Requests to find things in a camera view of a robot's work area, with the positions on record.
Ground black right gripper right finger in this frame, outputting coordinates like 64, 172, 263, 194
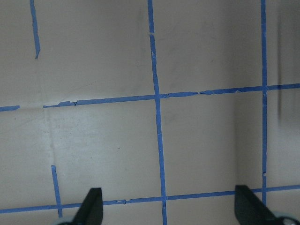
234, 185, 276, 225

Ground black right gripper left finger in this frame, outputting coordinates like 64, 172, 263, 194
71, 187, 103, 225

